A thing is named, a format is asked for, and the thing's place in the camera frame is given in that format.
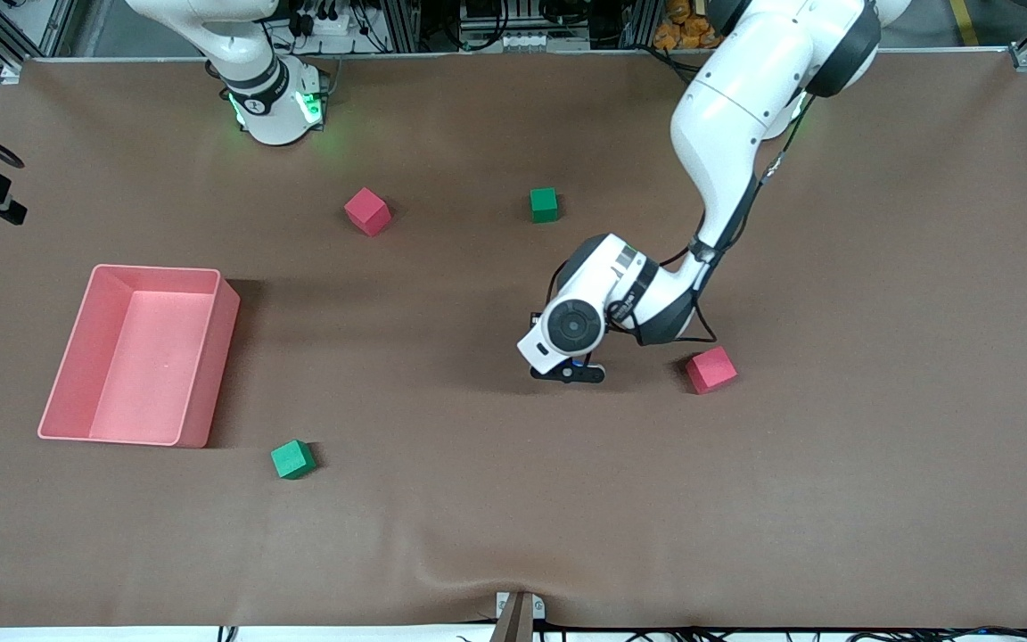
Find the white terminal block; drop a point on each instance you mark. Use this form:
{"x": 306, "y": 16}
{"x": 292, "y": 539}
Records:
{"x": 542, "y": 42}

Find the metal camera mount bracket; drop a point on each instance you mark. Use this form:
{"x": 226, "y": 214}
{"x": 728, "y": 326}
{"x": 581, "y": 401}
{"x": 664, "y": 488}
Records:
{"x": 518, "y": 615}

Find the green foam cube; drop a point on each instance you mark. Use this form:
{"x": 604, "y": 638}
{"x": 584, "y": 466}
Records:
{"x": 292, "y": 459}
{"x": 544, "y": 205}

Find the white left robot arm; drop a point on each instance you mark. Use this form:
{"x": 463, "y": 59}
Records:
{"x": 727, "y": 116}

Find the white power strip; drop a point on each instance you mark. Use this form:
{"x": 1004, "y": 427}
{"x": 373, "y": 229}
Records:
{"x": 324, "y": 22}

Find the bag of orange objects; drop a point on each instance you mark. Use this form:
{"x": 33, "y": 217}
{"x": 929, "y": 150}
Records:
{"x": 678, "y": 18}

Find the pink plastic bin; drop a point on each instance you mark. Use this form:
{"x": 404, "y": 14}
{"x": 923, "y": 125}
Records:
{"x": 143, "y": 357}

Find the red foam cube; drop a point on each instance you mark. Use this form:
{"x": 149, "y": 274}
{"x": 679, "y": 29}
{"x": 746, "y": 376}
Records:
{"x": 710, "y": 370}
{"x": 367, "y": 211}

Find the brown table mat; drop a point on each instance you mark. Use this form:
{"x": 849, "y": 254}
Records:
{"x": 513, "y": 499}

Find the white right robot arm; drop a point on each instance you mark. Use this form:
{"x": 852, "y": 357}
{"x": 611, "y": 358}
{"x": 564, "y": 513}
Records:
{"x": 255, "y": 71}

